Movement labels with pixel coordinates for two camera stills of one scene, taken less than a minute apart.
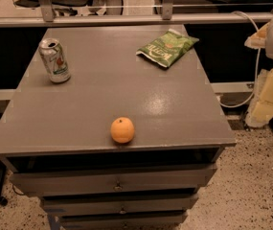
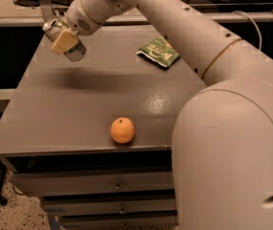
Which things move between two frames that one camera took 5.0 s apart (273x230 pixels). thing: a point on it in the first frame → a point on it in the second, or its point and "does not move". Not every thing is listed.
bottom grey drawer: (123, 222) does not move
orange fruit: (122, 129) does not move
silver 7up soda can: (55, 59) → (53, 29)
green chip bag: (167, 48) does not move
